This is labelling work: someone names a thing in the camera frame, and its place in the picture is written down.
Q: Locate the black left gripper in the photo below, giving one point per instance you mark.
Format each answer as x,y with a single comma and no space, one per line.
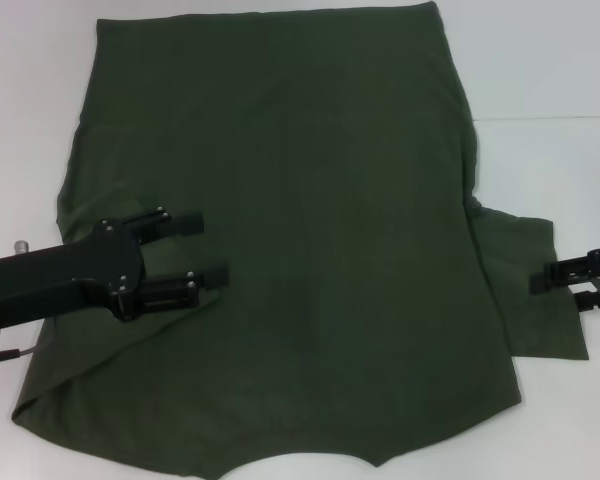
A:
55,277

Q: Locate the dark green shirt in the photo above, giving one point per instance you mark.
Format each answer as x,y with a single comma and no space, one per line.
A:
305,175

